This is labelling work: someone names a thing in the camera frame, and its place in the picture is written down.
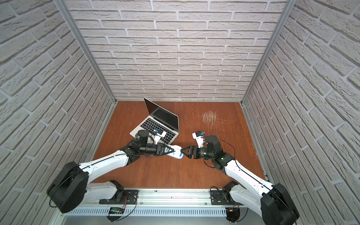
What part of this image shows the white wireless mouse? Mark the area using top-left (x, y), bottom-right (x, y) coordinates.
top-left (170, 145), bottom-right (183, 159)

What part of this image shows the silver laptop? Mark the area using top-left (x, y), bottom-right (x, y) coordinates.
top-left (129, 98), bottom-right (180, 145)

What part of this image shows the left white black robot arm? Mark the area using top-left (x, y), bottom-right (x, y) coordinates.
top-left (47, 130), bottom-right (182, 213)

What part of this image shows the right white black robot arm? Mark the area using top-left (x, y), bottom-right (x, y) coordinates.
top-left (181, 136), bottom-right (300, 225)

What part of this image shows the right round black controller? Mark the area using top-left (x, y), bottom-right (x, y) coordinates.
top-left (226, 208), bottom-right (241, 223)

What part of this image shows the left green circuit board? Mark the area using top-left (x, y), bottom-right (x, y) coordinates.
top-left (109, 207), bottom-right (125, 216)

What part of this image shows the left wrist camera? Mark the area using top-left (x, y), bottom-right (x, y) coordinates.
top-left (154, 129), bottom-right (167, 144)

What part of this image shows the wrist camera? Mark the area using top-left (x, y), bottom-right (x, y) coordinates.
top-left (192, 131), bottom-right (205, 148)
top-left (154, 129), bottom-right (167, 144)

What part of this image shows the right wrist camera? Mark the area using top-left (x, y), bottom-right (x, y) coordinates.
top-left (192, 131), bottom-right (205, 148)

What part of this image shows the aluminium front rail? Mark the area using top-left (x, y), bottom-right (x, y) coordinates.
top-left (60, 187), bottom-right (290, 209)

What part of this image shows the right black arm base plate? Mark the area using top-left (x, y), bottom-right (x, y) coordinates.
top-left (210, 189), bottom-right (236, 206)

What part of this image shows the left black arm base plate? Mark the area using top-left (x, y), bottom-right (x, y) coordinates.
top-left (99, 189), bottom-right (139, 205)

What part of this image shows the perforated white cable duct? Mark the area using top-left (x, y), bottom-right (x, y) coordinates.
top-left (66, 206), bottom-right (226, 217)

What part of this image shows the right aluminium corner post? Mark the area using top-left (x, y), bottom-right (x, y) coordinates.
top-left (241, 0), bottom-right (297, 106)

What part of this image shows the aluminium corner post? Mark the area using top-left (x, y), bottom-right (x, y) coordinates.
top-left (241, 0), bottom-right (297, 106)
top-left (54, 0), bottom-right (117, 105)

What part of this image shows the left aluminium corner post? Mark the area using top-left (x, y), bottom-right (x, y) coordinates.
top-left (54, 0), bottom-right (117, 105)

